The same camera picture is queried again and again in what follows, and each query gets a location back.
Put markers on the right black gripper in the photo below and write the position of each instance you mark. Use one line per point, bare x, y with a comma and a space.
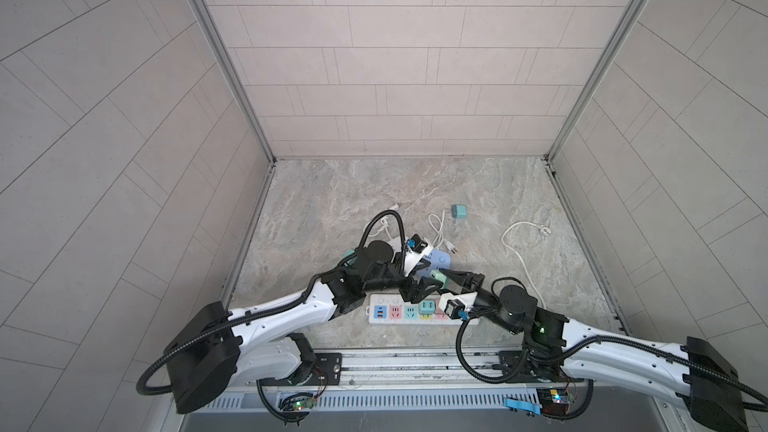
464, 283

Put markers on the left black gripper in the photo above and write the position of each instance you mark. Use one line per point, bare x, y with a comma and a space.
411, 293

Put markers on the teal charger plug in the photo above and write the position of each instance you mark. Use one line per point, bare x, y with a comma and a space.
459, 211
348, 260
427, 307

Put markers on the green charger plug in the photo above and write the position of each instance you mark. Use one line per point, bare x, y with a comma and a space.
439, 277

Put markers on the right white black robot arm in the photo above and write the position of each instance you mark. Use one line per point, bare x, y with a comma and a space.
692, 375

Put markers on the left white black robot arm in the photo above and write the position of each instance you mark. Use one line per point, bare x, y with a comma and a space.
218, 347

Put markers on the white multicolour power strip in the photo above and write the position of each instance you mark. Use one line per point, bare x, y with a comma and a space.
391, 309

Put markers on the blue square socket cube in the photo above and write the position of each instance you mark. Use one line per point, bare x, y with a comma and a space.
437, 260

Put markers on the right circuit board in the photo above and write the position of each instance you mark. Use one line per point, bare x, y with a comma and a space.
556, 401

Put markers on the circuit board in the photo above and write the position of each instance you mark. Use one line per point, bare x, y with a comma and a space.
556, 401
298, 403

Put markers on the left circuit board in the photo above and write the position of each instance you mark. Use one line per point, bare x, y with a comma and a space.
298, 403

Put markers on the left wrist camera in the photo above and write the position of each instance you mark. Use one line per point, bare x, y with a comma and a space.
415, 250

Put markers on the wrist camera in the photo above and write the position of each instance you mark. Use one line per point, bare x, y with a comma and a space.
457, 307
415, 250

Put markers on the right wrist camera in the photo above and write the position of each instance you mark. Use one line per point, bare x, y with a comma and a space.
457, 307

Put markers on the aluminium mounting rail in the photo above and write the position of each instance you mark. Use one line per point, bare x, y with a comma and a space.
420, 366

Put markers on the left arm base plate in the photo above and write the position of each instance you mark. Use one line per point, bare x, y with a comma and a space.
325, 371

